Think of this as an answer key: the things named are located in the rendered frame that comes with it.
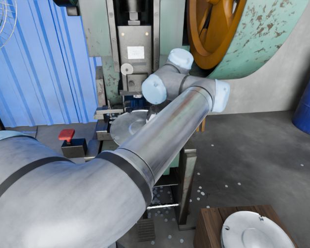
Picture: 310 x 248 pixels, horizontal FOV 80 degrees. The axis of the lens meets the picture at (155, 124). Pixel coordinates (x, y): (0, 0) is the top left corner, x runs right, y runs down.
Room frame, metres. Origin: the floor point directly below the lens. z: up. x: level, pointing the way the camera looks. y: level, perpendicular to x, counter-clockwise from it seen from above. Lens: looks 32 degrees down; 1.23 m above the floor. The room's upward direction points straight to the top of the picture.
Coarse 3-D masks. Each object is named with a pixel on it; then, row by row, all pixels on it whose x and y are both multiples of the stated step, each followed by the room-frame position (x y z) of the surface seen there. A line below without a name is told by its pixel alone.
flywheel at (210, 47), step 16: (192, 0) 1.27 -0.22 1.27; (208, 0) 0.98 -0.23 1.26; (224, 0) 0.89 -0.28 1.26; (240, 0) 0.70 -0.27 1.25; (192, 16) 1.24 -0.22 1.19; (224, 16) 0.87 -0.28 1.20; (240, 16) 0.68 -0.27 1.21; (192, 32) 1.19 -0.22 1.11; (208, 32) 1.02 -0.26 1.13; (224, 32) 0.84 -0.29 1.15; (192, 48) 1.13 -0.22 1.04; (208, 48) 0.99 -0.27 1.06; (224, 48) 0.74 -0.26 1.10; (208, 64) 0.87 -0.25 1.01
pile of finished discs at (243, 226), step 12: (240, 216) 0.52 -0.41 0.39; (252, 216) 0.52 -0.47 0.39; (228, 228) 0.46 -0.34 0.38; (240, 228) 0.46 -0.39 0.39; (252, 228) 0.46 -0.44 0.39; (264, 228) 0.46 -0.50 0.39; (276, 228) 0.46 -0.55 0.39; (228, 240) 0.41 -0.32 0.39; (240, 240) 0.41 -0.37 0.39; (252, 240) 0.41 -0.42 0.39; (264, 240) 0.41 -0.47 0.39; (276, 240) 0.41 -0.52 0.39; (288, 240) 0.41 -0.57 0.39
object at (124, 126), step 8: (136, 112) 0.80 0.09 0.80; (144, 112) 0.81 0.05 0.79; (120, 120) 0.73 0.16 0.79; (128, 120) 0.74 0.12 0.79; (136, 120) 0.74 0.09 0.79; (144, 120) 0.73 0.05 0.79; (112, 128) 0.67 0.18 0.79; (120, 128) 0.67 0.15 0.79; (128, 128) 0.67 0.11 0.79; (136, 128) 0.67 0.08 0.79; (112, 136) 0.62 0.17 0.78; (120, 136) 0.62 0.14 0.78; (128, 136) 0.62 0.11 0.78; (120, 144) 0.57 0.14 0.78
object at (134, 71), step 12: (120, 24) 0.95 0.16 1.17; (132, 24) 0.90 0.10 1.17; (144, 24) 0.95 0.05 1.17; (120, 36) 0.85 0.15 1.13; (132, 36) 0.86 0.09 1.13; (144, 36) 0.87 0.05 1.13; (120, 48) 0.85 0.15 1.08; (132, 48) 0.86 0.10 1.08; (144, 48) 0.87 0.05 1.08; (120, 60) 0.85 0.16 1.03; (132, 60) 0.86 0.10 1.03; (144, 60) 0.87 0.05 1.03; (132, 72) 0.86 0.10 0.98; (144, 72) 0.87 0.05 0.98; (132, 84) 0.82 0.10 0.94
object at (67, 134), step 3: (63, 129) 0.70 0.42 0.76; (66, 129) 0.70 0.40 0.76; (69, 129) 0.71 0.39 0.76; (72, 129) 0.71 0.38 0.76; (63, 132) 0.68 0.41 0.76; (66, 132) 0.68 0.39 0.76; (69, 132) 0.68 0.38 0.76; (72, 132) 0.68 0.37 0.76; (60, 135) 0.66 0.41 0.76; (63, 135) 0.66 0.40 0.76; (66, 135) 0.66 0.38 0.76; (69, 135) 0.66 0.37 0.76; (72, 135) 0.66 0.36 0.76; (60, 138) 0.64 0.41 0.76; (63, 138) 0.64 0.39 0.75; (66, 138) 0.65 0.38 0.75; (69, 138) 0.65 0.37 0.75; (69, 141) 0.67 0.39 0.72
